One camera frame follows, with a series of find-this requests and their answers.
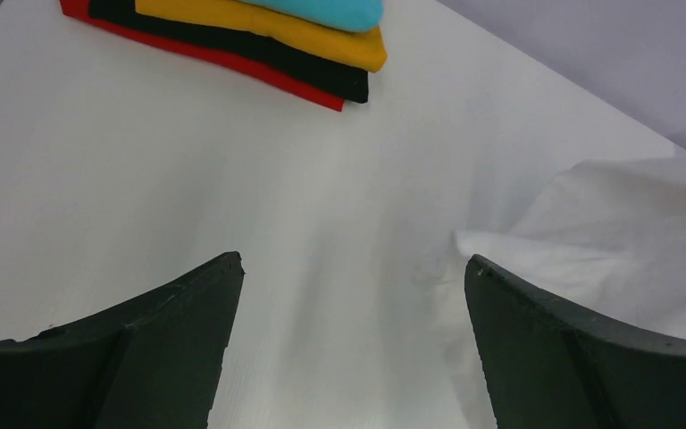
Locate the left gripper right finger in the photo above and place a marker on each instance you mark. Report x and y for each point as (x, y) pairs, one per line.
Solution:
(551, 363)

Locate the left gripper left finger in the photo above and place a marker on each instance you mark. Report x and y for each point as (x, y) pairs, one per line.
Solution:
(153, 361)

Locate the white t shirt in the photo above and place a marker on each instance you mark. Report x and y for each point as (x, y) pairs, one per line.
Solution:
(608, 236)

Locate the folded red t shirt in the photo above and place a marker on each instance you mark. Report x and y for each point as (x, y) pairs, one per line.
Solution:
(78, 9)

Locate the folded black t shirt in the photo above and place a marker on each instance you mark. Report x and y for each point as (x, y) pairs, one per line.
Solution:
(347, 82)

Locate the folded cyan t shirt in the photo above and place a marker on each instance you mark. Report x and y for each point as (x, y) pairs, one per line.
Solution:
(356, 16)

